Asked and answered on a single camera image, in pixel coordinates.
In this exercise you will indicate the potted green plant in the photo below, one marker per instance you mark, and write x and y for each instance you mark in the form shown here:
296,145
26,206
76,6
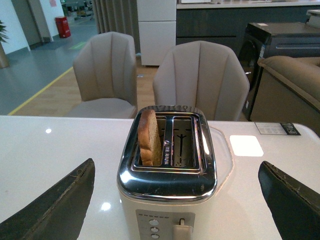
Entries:
4,62

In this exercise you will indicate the beige chair right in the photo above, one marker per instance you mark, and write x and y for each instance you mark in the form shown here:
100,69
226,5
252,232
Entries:
204,75

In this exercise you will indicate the dark kitchen counter cabinet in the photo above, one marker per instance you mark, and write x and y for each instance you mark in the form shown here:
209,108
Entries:
224,21

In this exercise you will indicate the beige chair left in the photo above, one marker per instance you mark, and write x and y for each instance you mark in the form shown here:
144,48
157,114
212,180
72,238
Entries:
106,75

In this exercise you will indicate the white refrigerator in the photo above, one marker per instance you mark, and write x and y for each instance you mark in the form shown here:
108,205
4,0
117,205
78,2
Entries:
157,29

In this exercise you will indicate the toast bread slice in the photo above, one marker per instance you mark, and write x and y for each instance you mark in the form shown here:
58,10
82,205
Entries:
149,139

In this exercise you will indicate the white chrome two-slot toaster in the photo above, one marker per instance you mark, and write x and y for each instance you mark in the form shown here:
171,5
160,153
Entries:
171,200

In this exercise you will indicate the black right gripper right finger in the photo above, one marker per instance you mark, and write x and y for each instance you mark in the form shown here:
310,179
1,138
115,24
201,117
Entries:
295,208

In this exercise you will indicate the black white label sticker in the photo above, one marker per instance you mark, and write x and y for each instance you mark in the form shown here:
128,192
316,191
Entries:
277,128

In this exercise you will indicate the beige chair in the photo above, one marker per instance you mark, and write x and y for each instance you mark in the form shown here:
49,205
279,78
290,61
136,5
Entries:
204,75
106,75

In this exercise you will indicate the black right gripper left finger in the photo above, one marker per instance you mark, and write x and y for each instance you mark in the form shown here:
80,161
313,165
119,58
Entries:
58,213

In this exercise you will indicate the black washing machine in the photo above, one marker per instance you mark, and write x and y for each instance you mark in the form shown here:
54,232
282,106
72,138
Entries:
264,40

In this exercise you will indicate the red fire extinguisher box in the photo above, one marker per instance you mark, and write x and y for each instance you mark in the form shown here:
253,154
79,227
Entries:
63,27

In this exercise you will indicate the beige sofa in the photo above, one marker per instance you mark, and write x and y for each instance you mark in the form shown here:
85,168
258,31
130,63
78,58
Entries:
289,91

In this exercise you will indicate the beige curtain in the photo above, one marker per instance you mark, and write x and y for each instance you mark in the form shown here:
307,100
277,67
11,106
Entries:
117,16

